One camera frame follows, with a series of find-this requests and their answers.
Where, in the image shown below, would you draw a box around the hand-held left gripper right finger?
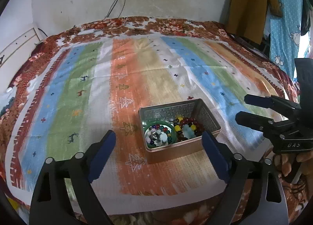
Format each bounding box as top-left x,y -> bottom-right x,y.
201,130 -> 282,225

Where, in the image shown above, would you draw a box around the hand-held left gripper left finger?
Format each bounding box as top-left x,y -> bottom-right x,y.
29,130 -> 116,225

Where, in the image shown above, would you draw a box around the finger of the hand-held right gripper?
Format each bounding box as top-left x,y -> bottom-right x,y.
244,94 -> 302,118
235,111 -> 289,140

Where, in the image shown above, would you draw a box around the dark bead bracelets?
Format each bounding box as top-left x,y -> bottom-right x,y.
176,117 -> 204,141

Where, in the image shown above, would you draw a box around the pale aqua bead bracelet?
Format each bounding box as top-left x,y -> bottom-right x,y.
181,124 -> 197,139

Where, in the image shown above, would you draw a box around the rose gold tin box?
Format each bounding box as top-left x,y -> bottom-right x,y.
138,98 -> 222,164

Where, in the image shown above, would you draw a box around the green jade bangle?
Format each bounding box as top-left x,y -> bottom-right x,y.
143,122 -> 178,148

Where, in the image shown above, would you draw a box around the yellow and brown bead bracelet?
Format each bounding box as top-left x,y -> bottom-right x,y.
174,116 -> 198,133

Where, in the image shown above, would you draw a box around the white bead bracelet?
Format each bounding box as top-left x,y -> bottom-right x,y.
147,127 -> 172,146

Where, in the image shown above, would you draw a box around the person's right hand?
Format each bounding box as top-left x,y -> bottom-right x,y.
273,152 -> 313,179

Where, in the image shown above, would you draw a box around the blue dotted hanging cloth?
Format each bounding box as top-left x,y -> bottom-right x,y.
269,0 -> 304,79

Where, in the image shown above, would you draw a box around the striped colourful blanket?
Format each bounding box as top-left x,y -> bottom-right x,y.
5,36 -> 289,216

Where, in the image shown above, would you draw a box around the dark hanging garment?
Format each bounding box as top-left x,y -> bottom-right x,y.
301,0 -> 313,36

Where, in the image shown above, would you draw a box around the mustard hanging garment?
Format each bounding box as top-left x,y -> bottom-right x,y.
225,0 -> 284,45

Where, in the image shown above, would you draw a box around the grey cloth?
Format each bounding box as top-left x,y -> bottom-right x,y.
0,97 -> 14,118

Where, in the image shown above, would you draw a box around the white headboard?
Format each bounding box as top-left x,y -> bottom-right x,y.
0,28 -> 41,69

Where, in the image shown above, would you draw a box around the black power cable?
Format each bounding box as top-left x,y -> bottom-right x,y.
119,0 -> 127,18
105,0 -> 123,19

